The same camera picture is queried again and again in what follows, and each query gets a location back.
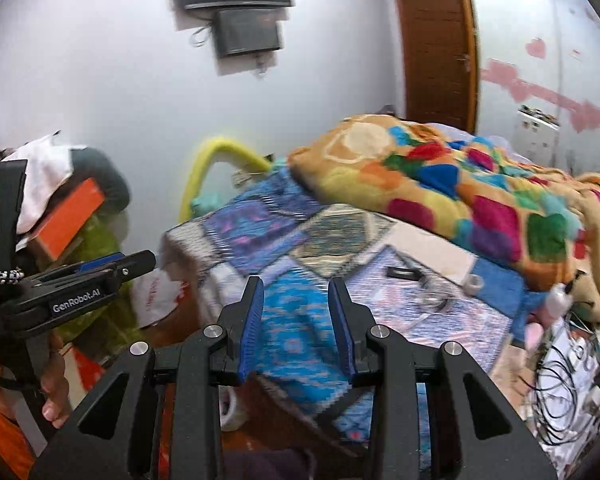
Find colourful fleece blanket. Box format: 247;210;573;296
287;115;600;323

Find green bag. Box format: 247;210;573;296
54;214;142;365

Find brown wooden door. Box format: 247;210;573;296
396;0;478;133

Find orange box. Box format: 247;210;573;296
27;178;105;263

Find blue patchwork bedspread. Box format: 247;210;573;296
160;165;543;455

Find white earphones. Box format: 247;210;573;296
405;278;460;333

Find person's left hand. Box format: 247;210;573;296
0;333;71;429

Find yellow foam tube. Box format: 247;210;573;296
178;136;275;222

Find white lotion bottle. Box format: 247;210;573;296
534;270;585;328

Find small black wall monitor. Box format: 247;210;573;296
212;9;282;58

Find white small cabinet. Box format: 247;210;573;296
510;104;559;167

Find white cloth on pile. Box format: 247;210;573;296
4;134;86;234

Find black card with clip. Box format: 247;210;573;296
386;266;426;282

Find white trash bucket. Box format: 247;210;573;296
219;386;248;432

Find white plastic bag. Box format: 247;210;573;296
130;269;189;328

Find white tape roll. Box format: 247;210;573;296
463;274;484;297

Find tangled black cables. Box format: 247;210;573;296
521;303;600;449

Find white sliding wardrobe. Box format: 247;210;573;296
472;0;600;176

